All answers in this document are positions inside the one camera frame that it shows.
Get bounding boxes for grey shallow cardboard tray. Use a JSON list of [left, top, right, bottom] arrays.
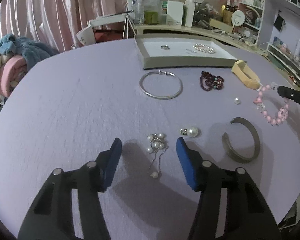
[[134, 34, 239, 69]]

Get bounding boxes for pile of folded blankets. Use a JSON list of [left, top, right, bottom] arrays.
[[0, 34, 59, 98]]

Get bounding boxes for cream curved desk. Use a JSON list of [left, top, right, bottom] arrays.
[[134, 24, 268, 57]]

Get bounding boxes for dark red bead necklace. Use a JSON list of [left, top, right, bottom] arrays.
[[199, 70, 225, 92]]

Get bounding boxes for white lotion bottle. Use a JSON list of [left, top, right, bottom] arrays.
[[184, 0, 196, 27]]

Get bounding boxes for large pearl earring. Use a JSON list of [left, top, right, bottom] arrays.
[[180, 126, 199, 138]]

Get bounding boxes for pink bead bracelet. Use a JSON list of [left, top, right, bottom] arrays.
[[252, 81, 290, 127]]

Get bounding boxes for pink curtain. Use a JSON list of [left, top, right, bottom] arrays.
[[0, 0, 127, 52]]

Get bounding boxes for white pink shelving unit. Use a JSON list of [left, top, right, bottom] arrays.
[[220, 0, 300, 89]]

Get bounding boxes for clear bag of supplies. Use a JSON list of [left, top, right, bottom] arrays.
[[127, 0, 161, 25]]

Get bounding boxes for grey metal cuff bangle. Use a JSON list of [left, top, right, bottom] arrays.
[[222, 117, 261, 164]]

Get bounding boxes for round white vanity mirror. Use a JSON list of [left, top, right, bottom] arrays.
[[231, 10, 245, 33]]

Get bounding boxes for white rectangular box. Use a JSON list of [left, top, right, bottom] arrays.
[[166, 1, 184, 26]]

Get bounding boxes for green glass jar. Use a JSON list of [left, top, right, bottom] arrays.
[[144, 10, 159, 25]]

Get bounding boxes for pearl cluster chain earring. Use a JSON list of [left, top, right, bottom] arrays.
[[146, 132, 168, 179]]

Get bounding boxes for cream yellow wristwatch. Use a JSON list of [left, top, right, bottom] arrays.
[[231, 60, 261, 90]]

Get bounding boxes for thin silver bangle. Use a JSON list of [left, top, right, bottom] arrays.
[[139, 70, 183, 100]]

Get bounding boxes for white pearl bracelet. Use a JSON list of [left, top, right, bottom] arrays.
[[192, 43, 216, 55]]

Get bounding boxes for small pearl stud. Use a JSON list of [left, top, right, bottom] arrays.
[[234, 98, 241, 105]]

